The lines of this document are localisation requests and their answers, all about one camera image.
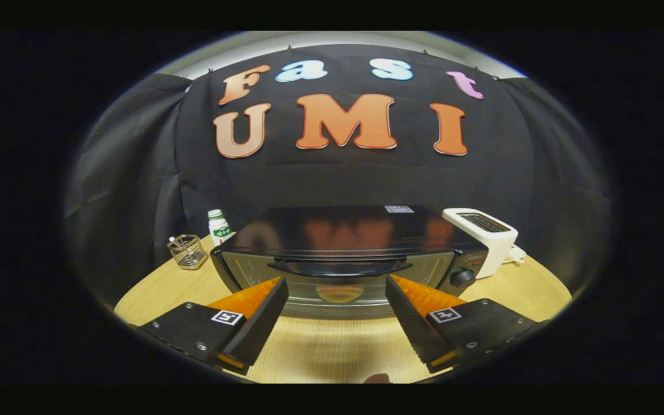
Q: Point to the white bread toaster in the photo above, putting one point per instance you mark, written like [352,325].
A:
[490,245]

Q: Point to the black backdrop cloth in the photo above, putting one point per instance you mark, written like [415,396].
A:
[366,178]

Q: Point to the white bottle green label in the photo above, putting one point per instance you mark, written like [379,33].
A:
[219,229]

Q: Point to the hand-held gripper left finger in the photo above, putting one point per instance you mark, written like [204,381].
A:
[260,323]

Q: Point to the sugared donut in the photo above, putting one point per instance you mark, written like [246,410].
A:
[340,293]

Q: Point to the black toaster oven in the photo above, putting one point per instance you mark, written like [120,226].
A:
[338,230]

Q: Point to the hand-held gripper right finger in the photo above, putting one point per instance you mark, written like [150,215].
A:
[410,323]

